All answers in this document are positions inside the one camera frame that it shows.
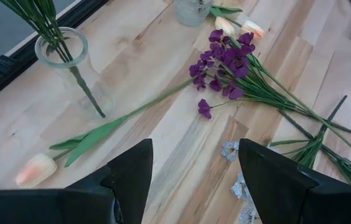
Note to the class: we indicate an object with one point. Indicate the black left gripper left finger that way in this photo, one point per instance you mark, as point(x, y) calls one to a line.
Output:
point(116, 193)

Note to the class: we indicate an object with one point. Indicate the ribbed clear glass vase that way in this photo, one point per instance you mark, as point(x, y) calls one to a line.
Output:
point(192, 14)

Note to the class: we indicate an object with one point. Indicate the peach artificial tulip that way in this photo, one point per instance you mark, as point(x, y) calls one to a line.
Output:
point(225, 26)
point(35, 169)
point(253, 28)

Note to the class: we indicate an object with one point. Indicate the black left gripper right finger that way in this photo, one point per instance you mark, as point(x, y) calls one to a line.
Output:
point(281, 193)

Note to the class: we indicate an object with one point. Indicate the smooth clear glass vase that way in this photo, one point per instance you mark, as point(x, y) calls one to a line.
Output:
point(79, 77)

